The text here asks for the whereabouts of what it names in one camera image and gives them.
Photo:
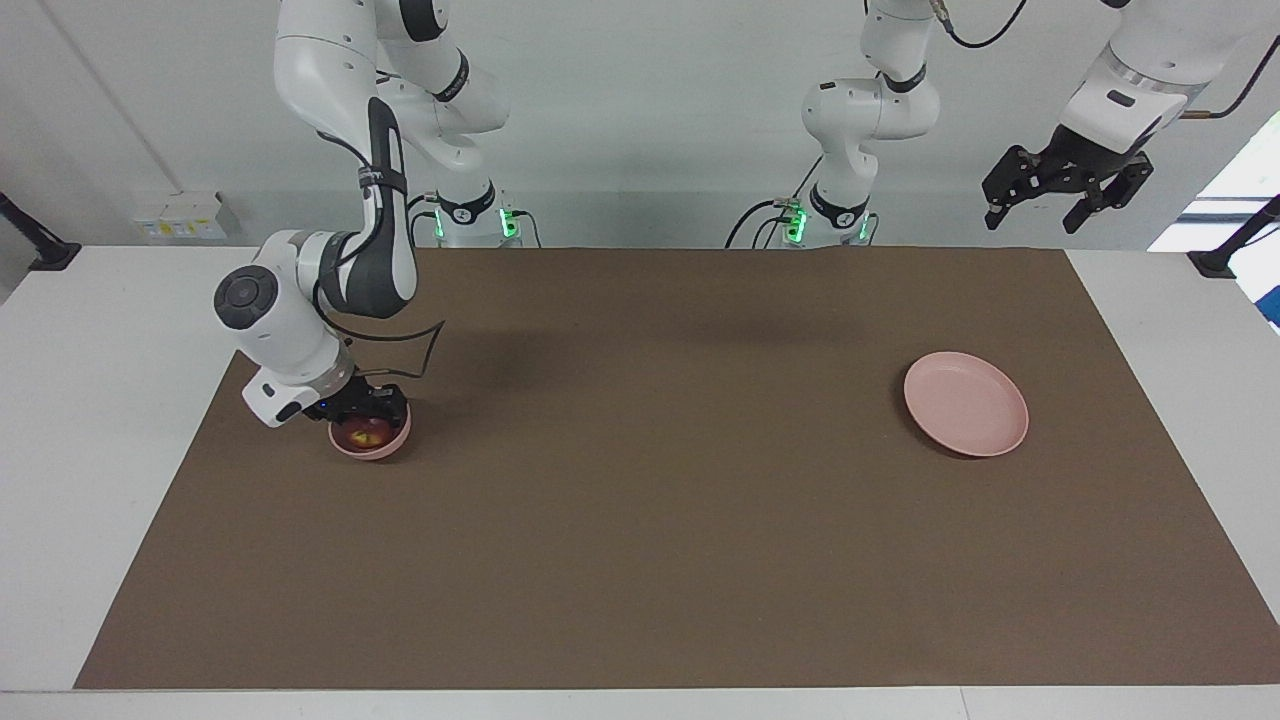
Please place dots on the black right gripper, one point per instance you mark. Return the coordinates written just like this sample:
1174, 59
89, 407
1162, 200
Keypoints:
350, 402

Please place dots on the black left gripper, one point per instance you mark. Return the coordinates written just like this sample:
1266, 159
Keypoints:
1090, 155

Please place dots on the dark red apple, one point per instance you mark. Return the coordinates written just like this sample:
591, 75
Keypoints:
368, 438

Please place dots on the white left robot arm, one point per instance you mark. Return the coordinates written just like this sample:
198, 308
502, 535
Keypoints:
860, 110

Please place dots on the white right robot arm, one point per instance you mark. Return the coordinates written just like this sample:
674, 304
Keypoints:
290, 310

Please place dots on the pink bowl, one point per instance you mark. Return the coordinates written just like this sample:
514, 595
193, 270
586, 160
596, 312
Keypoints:
372, 455

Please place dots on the pink plate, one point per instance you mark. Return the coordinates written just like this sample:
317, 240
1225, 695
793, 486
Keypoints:
965, 405

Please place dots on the blue bin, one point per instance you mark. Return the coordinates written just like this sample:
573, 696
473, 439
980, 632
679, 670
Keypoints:
1273, 308

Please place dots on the brown table mat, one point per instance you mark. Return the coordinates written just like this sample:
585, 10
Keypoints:
640, 520

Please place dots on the black clamp mount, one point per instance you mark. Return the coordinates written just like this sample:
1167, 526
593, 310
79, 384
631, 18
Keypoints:
1215, 262
52, 258

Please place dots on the white wall socket box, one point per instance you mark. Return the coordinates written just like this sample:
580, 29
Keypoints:
180, 218

